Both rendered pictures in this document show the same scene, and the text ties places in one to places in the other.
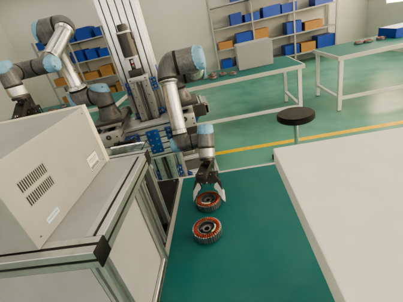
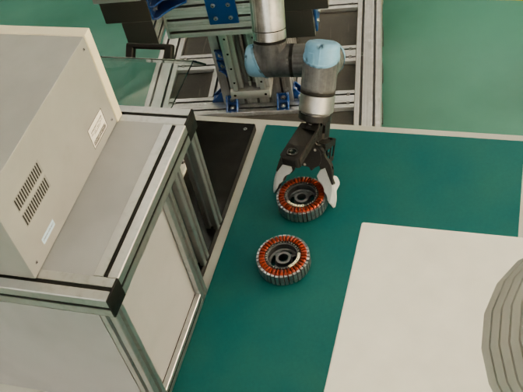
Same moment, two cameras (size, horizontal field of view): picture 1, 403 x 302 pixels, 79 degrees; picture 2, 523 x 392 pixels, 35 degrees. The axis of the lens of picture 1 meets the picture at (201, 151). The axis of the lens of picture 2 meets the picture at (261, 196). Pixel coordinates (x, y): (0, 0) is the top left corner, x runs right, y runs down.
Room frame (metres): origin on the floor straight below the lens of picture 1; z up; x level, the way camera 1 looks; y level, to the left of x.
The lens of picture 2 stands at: (-0.32, -0.22, 2.12)
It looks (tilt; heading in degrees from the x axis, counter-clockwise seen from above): 47 degrees down; 16
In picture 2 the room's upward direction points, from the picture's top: 13 degrees counter-clockwise
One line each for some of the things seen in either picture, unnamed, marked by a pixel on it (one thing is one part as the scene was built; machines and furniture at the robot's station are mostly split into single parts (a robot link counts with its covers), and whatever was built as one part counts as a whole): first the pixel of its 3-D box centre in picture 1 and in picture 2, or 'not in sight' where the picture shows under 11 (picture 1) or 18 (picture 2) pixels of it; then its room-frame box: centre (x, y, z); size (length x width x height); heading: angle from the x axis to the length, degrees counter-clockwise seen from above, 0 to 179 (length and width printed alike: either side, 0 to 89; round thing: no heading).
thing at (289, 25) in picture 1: (291, 27); not in sight; (6.74, -3.02, 0.92); 0.42 x 0.36 x 0.28; 171
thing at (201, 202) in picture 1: (208, 201); (302, 198); (0.87, 0.02, 0.77); 0.11 x 0.11 x 0.04
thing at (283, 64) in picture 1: (223, 99); not in sight; (3.72, -0.53, 0.38); 2.20 x 0.90 x 0.75; 81
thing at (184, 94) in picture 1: (179, 93); not in sight; (1.67, 0.06, 1.09); 0.15 x 0.15 x 0.10
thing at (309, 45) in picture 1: (306, 45); not in sight; (6.69, -3.36, 0.39); 0.40 x 0.36 x 0.21; 170
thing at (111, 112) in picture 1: (108, 110); not in sight; (1.67, 0.55, 1.09); 0.15 x 0.15 x 0.10
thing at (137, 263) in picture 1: (140, 260); (160, 301); (0.50, 0.24, 0.91); 0.28 x 0.03 x 0.32; 171
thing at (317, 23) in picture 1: (310, 24); not in sight; (6.67, -3.50, 0.87); 0.42 x 0.40 x 0.19; 80
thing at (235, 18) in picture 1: (235, 18); not in sight; (6.95, -1.64, 1.41); 0.42 x 0.28 x 0.26; 173
